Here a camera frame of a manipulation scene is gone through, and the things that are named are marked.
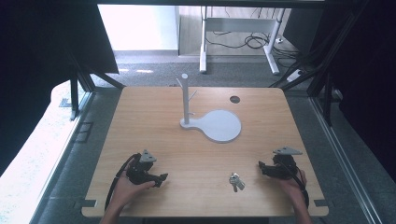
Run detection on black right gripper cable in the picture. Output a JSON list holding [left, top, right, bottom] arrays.
[[280, 158, 310, 209]]

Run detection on white key stand with pegs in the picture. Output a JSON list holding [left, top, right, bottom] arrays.
[[176, 73, 243, 144]]

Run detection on black curtain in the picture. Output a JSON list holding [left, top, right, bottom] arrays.
[[0, 0, 120, 176], [282, 0, 396, 183]]

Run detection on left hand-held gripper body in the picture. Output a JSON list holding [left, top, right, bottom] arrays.
[[125, 149, 158, 186]]

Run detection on black floor cables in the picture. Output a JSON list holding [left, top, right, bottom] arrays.
[[205, 7, 301, 61]]

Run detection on person's left hand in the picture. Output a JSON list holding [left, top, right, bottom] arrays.
[[112, 159, 156, 209]]

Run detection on person's right hand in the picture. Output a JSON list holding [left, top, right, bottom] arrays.
[[277, 169, 308, 202]]

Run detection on white desk frame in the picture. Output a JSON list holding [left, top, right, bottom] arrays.
[[199, 6, 287, 76]]

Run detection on white power strip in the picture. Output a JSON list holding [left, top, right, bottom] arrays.
[[286, 68, 304, 83]]

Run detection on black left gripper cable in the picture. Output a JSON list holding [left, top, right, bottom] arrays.
[[104, 152, 143, 212]]

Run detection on grey floor socket plate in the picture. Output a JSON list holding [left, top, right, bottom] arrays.
[[74, 121, 94, 144]]

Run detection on black metal stand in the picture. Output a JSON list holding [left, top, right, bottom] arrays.
[[269, 0, 372, 127], [59, 50, 126, 121]]

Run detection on silver bunch of keys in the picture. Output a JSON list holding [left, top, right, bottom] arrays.
[[229, 172, 247, 193]]

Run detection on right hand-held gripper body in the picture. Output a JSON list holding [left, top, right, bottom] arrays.
[[264, 147, 304, 180]]

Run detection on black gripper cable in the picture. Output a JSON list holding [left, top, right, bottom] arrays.
[[280, 158, 310, 209], [104, 152, 143, 212]]

